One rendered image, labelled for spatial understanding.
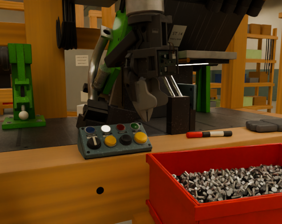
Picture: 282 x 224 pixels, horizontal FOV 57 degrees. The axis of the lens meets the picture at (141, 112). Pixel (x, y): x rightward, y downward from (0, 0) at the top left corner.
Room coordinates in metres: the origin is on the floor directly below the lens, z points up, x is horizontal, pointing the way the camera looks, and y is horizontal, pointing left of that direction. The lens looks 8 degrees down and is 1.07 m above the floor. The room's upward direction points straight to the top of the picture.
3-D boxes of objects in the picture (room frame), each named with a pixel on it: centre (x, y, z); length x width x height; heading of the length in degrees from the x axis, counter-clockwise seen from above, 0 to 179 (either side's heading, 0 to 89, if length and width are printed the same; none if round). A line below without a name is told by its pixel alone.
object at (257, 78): (6.42, -2.22, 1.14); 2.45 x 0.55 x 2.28; 115
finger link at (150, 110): (0.55, -0.03, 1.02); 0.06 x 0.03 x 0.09; 47
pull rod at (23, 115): (0.80, 0.37, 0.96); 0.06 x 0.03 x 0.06; 23
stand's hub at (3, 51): (0.86, 0.45, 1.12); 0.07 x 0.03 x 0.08; 23
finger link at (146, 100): (0.53, -0.01, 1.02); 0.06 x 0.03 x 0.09; 47
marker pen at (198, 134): (0.70, -0.19, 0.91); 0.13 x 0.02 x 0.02; 100
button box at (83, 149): (0.57, 0.06, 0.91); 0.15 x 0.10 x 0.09; 113
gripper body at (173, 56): (0.53, -0.02, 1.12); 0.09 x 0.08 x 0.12; 47
